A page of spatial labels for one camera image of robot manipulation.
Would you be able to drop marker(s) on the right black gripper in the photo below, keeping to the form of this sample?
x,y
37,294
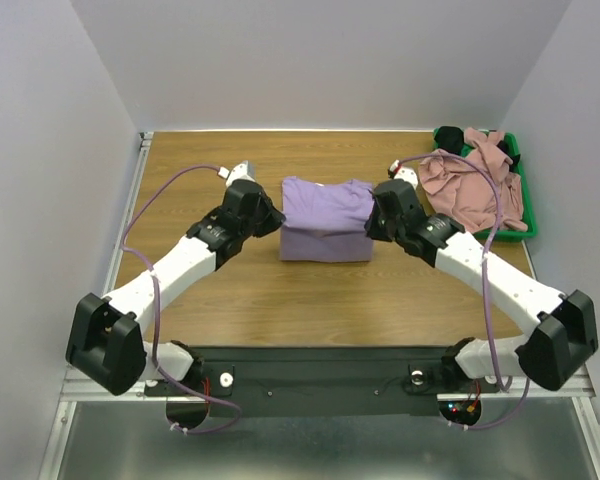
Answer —
x,y
383,212

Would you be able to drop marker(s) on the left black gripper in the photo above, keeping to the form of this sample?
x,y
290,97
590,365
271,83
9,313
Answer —
x,y
274,217

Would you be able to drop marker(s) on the purple t-shirt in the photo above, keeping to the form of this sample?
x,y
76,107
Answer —
x,y
325,222

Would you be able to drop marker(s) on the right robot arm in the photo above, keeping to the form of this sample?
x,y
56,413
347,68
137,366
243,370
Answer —
x,y
558,331

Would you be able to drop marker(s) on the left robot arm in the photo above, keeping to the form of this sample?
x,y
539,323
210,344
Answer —
x,y
106,341

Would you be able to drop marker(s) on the pink t-shirt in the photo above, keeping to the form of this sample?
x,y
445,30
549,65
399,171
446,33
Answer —
x,y
475,195

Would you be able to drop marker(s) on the black t-shirt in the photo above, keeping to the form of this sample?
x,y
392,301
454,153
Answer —
x,y
450,139

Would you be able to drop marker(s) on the green plastic bin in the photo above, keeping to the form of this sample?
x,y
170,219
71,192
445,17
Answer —
x,y
525,210

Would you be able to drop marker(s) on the right electronics board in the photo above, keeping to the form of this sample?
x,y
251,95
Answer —
x,y
463,412

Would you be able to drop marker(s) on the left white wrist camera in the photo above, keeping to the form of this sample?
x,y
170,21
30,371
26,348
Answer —
x,y
242,171

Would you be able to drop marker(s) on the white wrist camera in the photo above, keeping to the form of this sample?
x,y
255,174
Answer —
x,y
398,170
242,171

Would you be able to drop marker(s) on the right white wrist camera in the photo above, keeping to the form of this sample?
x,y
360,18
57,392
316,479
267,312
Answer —
x,y
398,170

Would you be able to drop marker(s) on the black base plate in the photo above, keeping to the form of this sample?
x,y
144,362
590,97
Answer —
x,y
318,402

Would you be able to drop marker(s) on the aluminium front rail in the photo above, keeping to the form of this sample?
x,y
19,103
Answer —
x,y
416,370

